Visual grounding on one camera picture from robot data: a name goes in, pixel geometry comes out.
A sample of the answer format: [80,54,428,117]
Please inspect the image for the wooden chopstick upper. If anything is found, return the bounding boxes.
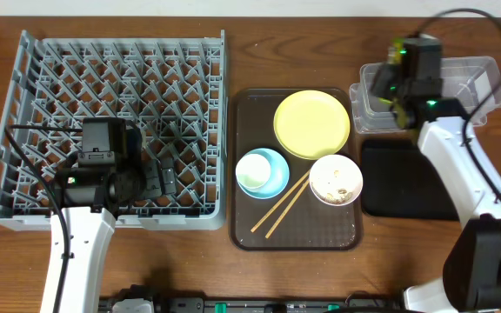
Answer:
[250,170,311,232]

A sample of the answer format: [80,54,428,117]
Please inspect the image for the clear plastic waste bin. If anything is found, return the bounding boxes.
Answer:
[350,57,500,134]

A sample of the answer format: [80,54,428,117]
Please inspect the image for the white bowl with food scraps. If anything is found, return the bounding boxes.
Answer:
[309,155,364,206]

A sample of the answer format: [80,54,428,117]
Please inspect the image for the white plastic cup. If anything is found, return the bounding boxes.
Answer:
[236,153,271,190]

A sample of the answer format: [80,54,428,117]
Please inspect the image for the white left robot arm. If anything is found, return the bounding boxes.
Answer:
[41,126,177,312]

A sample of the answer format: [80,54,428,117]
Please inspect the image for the yellow green snack wrapper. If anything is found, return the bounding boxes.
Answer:
[372,38,411,130]

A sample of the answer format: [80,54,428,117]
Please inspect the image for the yellow round plate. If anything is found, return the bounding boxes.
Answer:
[273,90,351,160]

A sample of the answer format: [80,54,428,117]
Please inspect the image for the wooden chopstick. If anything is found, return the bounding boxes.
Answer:
[265,178,309,239]
[250,170,311,232]

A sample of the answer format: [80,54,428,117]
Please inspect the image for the light blue saucer plate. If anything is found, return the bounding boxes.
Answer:
[237,148,290,199]

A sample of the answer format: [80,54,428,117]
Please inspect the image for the black waste tray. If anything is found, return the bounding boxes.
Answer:
[361,139,458,221]

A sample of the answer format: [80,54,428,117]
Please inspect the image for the grey plastic dishwasher rack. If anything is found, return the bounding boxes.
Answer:
[0,32,228,230]

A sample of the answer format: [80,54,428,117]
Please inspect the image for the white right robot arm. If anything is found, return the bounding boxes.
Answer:
[403,117,501,312]

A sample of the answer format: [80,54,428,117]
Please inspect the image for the dark brown serving tray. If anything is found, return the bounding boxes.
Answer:
[228,89,363,251]

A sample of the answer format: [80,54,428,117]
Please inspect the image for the wooden chopstick lower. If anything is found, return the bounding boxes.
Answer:
[265,178,309,239]

